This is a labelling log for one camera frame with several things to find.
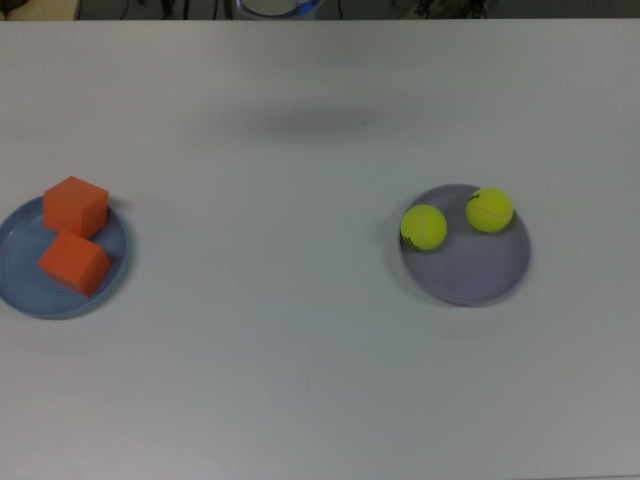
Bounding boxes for yellow tennis ball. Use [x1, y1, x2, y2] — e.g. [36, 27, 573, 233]
[465, 187, 515, 234]
[400, 203, 448, 252]

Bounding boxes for orange cube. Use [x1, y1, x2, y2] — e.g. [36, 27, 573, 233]
[38, 229, 113, 298]
[43, 175, 111, 239]

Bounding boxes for purple plate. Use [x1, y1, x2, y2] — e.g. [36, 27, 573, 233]
[398, 183, 532, 307]

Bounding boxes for blue plate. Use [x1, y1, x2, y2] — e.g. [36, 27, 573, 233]
[0, 194, 135, 321]

